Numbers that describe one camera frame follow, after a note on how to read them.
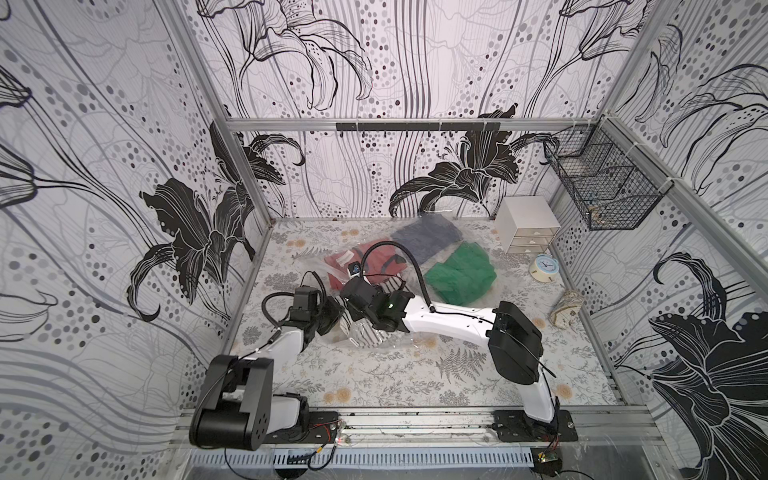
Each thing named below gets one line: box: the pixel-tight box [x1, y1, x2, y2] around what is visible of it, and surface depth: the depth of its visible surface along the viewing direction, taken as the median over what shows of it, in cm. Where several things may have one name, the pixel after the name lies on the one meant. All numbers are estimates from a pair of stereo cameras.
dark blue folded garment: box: [391, 213, 463, 264], surface depth 113 cm
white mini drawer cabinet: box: [496, 196, 561, 254], surface depth 107 cm
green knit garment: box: [424, 242, 497, 306], surface depth 100 cm
